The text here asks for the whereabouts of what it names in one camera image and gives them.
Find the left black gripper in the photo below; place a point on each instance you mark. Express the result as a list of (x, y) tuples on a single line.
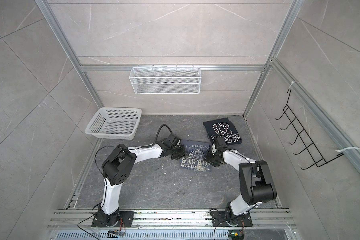
[(183, 153)]

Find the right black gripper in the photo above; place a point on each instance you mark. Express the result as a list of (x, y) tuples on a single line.
[(207, 158)]

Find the grey blue tank top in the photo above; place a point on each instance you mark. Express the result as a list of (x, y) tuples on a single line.
[(194, 157)]

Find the navy tank top red trim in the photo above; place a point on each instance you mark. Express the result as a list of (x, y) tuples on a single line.
[(222, 128)]

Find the white plastic laundry basket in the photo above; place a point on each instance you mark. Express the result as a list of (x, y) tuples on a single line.
[(114, 123)]

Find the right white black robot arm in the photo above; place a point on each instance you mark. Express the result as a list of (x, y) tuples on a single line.
[(255, 180)]

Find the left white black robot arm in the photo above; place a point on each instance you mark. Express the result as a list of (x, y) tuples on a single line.
[(117, 168)]

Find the small circuit board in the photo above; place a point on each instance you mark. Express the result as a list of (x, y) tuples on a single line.
[(115, 234)]

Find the white zip tie lower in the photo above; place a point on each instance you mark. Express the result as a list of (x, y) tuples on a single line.
[(347, 149)]

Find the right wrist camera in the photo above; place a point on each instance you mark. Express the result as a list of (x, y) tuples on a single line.
[(220, 144)]

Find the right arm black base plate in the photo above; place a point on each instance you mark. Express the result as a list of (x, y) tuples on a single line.
[(222, 219)]

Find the white wire mesh wall basket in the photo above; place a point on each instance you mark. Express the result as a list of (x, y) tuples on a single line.
[(165, 80)]

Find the white slotted cable duct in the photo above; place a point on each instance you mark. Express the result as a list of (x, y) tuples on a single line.
[(148, 235)]

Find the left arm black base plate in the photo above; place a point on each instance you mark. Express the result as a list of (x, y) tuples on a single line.
[(117, 219)]

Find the aluminium mounting rail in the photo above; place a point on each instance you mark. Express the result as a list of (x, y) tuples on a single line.
[(178, 219)]

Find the black wire hook rack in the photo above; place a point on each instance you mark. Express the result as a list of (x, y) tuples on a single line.
[(303, 136)]

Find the aluminium frame profiles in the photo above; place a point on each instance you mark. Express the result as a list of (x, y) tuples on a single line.
[(339, 137)]

